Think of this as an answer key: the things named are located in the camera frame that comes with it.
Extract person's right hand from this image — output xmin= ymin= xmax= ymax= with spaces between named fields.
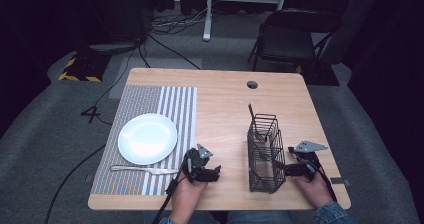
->
xmin=292 ymin=173 xmax=335 ymax=211

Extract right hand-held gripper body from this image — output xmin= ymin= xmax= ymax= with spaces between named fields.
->
xmin=287 ymin=140 xmax=330 ymax=183

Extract yellow black striped base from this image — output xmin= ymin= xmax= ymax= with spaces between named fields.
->
xmin=57 ymin=51 xmax=112 ymax=84

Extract black wire cutlery basket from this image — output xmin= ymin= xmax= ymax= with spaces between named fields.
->
xmin=246 ymin=112 xmax=287 ymax=195

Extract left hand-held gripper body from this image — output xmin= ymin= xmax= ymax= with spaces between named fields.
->
xmin=182 ymin=143 xmax=214 ymax=184

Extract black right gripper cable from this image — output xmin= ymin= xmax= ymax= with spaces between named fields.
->
xmin=315 ymin=165 xmax=338 ymax=202

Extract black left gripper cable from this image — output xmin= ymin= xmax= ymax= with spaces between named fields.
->
xmin=151 ymin=177 xmax=179 ymax=224

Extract grey striped woven placemat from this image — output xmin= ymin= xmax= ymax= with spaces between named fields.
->
xmin=90 ymin=84 xmax=199 ymax=197

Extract thin black floor cable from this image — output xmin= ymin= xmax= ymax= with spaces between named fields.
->
xmin=94 ymin=33 xmax=151 ymax=127

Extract bundle of floor cables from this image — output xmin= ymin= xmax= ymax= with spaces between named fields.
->
xmin=146 ymin=2 xmax=218 ymax=37

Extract dark stand with base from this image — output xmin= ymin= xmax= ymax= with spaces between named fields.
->
xmin=87 ymin=0 xmax=149 ymax=55

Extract white round plate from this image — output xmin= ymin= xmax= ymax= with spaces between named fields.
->
xmin=117 ymin=112 xmax=179 ymax=166

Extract black folding chair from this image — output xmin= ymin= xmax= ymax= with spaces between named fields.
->
xmin=246 ymin=8 xmax=343 ymax=74

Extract person's legs in jeans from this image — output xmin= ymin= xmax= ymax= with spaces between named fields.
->
xmin=143 ymin=209 xmax=296 ymax=224

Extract white metal desk frame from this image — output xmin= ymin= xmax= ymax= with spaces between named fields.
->
xmin=202 ymin=0 xmax=291 ymax=43

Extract dark utensil in basket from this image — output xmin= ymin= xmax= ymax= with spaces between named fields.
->
xmin=247 ymin=103 xmax=268 ymax=142

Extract silver table knife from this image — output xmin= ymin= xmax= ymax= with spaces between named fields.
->
xmin=109 ymin=164 xmax=180 ymax=176

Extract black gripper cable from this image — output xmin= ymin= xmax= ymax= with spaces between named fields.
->
xmin=151 ymin=177 xmax=179 ymax=224
xmin=315 ymin=165 xmax=338 ymax=202

